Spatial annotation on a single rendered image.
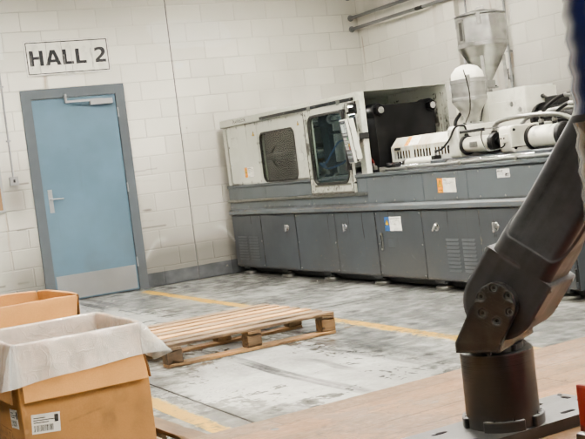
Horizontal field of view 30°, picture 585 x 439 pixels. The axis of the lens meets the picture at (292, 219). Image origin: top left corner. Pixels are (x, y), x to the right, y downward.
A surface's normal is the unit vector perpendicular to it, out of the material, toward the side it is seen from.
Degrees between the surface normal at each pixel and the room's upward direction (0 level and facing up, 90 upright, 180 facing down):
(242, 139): 90
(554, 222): 86
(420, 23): 90
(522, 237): 76
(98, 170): 90
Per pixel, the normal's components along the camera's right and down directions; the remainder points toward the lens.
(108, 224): 0.46, -0.01
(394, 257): -0.88, 0.13
